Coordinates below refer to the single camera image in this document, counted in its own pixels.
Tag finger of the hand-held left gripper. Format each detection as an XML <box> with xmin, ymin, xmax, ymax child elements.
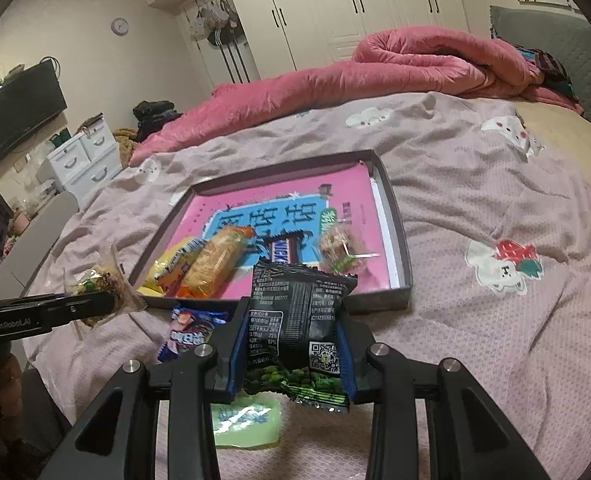
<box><xmin>40</xmin><ymin>303</ymin><xmax>119</xmax><ymax>332</ymax></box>
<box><xmin>0</xmin><ymin>290</ymin><xmax>117</xmax><ymax>311</ymax></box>

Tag printed lilac bedsheet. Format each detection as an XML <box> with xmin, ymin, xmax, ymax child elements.
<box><xmin>20</xmin><ymin>90</ymin><xmax>591</xmax><ymax>480</ymax></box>

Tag clear nut brittle packet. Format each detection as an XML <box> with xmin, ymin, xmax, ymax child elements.
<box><xmin>64</xmin><ymin>245</ymin><xmax>149</xmax><ymax>344</ymax></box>
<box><xmin>318</xmin><ymin>222</ymin><xmax>381</xmax><ymax>276</ymax></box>

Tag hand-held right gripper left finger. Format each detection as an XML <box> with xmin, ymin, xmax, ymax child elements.
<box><xmin>45</xmin><ymin>297</ymin><xmax>252</xmax><ymax>480</ymax></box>

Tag striped dark clothing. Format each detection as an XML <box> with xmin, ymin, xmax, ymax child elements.
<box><xmin>513</xmin><ymin>47</ymin><xmax>581</xmax><ymax>101</ymax></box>

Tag grey padded headboard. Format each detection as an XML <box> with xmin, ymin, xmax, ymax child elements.
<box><xmin>489</xmin><ymin>5</ymin><xmax>591</xmax><ymax>144</ymax></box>

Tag dark clothes pile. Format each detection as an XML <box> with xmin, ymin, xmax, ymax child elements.
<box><xmin>132</xmin><ymin>100</ymin><xmax>184</xmax><ymax>141</ymax></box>

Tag small potted plants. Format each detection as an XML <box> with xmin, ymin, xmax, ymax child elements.
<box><xmin>12</xmin><ymin>195</ymin><xmax>44</xmax><ymax>236</ymax></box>

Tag orange biscuit packet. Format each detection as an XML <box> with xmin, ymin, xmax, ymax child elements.
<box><xmin>180</xmin><ymin>225</ymin><xmax>256</xmax><ymax>301</ymax></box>

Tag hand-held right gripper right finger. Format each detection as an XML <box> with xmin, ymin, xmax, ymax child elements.
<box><xmin>338</xmin><ymin>305</ymin><xmax>551</xmax><ymax>480</ymax></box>

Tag hanging bags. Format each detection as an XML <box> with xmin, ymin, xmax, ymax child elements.
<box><xmin>188</xmin><ymin>0</ymin><xmax>241</xmax><ymax>46</ymax></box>

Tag pink book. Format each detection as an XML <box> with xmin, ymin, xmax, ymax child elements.
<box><xmin>175</xmin><ymin>160</ymin><xmax>391</xmax><ymax>301</ymax></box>

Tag yellow snack packet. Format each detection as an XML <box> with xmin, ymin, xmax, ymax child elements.
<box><xmin>142</xmin><ymin>236</ymin><xmax>209</xmax><ymax>296</ymax></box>

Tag light green snack packet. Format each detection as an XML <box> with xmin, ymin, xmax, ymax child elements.
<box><xmin>210</xmin><ymin>392</ymin><xmax>282</xmax><ymax>449</ymax></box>

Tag pink quilt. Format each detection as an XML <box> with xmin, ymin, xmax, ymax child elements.
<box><xmin>128</xmin><ymin>26</ymin><xmax>584</xmax><ymax>169</ymax></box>

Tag black television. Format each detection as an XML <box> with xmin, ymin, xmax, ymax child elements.
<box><xmin>0</xmin><ymin>62</ymin><xmax>69</xmax><ymax>169</ymax></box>

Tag yellow knitted blanket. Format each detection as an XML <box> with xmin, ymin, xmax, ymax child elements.
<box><xmin>112</xmin><ymin>127</ymin><xmax>144</xmax><ymax>169</ymax></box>

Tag black green pea packet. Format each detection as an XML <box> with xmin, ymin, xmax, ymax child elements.
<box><xmin>242</xmin><ymin>255</ymin><xmax>359</xmax><ymax>414</ymax></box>

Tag white drawer cabinet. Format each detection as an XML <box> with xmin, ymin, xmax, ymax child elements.
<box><xmin>45</xmin><ymin>127</ymin><xmax>124</xmax><ymax>201</ymax></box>

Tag blue cookie packet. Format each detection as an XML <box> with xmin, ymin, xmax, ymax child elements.
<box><xmin>156</xmin><ymin>305</ymin><xmax>231</xmax><ymax>364</ymax></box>

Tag white wardrobe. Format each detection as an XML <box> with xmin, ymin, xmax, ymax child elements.
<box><xmin>140</xmin><ymin>0</ymin><xmax>471</xmax><ymax>86</ymax></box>

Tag brown chocolate bar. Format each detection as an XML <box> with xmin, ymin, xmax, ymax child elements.
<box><xmin>268</xmin><ymin>230</ymin><xmax>309</xmax><ymax>264</ymax></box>

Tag beige bed sheet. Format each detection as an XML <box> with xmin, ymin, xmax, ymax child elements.
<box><xmin>513</xmin><ymin>99</ymin><xmax>591</xmax><ymax>162</ymax></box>

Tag dark shallow cardboard box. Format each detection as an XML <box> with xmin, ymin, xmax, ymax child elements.
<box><xmin>128</xmin><ymin>148</ymin><xmax>414</xmax><ymax>315</ymax></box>

